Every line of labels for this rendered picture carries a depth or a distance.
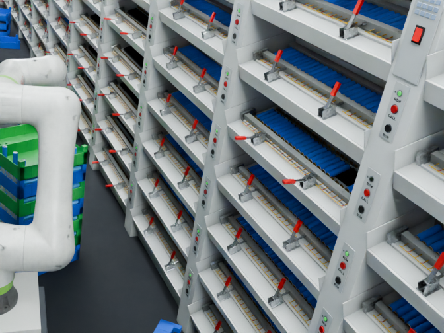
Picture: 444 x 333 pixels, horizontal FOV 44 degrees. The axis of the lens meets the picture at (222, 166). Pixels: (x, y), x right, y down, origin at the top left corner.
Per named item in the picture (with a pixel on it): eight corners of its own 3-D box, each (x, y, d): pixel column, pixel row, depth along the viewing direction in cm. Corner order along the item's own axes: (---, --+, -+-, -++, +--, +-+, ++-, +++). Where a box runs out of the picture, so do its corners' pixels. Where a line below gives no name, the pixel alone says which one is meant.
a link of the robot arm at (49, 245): (74, 275, 155) (83, 85, 156) (12, 275, 151) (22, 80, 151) (73, 266, 168) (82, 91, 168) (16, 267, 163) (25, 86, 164)
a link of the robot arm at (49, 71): (65, 67, 191) (63, 47, 198) (28, 71, 188) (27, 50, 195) (71, 96, 202) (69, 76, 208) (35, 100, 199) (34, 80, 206)
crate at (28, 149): (20, 181, 205) (20, 162, 201) (-9, 159, 216) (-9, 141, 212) (86, 163, 227) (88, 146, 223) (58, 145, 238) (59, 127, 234)
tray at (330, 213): (341, 240, 133) (340, 209, 127) (228, 135, 180) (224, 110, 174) (407, 208, 139) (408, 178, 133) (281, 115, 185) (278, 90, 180)
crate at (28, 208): (19, 217, 212) (19, 199, 208) (-9, 195, 222) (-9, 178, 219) (84, 197, 233) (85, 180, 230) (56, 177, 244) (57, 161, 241)
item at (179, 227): (189, 265, 212) (183, 239, 204) (139, 189, 259) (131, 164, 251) (236, 244, 218) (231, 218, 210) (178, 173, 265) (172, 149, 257)
